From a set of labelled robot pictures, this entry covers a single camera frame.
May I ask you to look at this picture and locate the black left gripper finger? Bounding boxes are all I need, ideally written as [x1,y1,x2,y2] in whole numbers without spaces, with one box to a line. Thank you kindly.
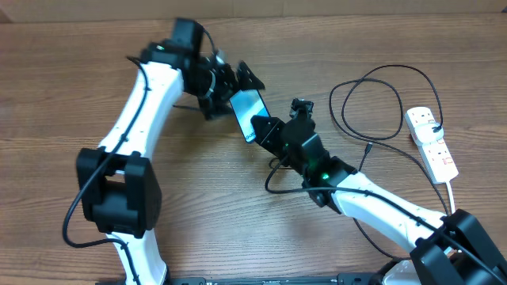
[200,98,233,120]
[236,61,265,90]

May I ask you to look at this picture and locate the blue Galaxy smartphone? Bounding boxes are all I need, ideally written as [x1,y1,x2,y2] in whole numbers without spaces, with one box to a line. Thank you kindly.
[230,89,270,143]

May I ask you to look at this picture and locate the black USB charging cable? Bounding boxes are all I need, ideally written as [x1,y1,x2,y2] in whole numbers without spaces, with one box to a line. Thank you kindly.
[328,64,452,260]

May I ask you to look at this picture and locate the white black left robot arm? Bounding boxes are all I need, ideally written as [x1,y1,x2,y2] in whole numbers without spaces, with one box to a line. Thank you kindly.
[62,17,265,284]

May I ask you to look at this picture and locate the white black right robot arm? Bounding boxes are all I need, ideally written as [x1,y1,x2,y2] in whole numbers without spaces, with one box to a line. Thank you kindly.
[251,115,506,284]

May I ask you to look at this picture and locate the white charger plug adapter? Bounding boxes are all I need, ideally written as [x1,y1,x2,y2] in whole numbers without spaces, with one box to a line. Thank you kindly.
[411,122,444,146]

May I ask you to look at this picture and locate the white power strip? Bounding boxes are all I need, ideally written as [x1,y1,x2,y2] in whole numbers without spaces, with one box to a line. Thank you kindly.
[405,107,459,184]

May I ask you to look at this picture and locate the white power strip cord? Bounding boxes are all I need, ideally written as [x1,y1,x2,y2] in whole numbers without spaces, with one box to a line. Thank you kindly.
[444,180,456,217]

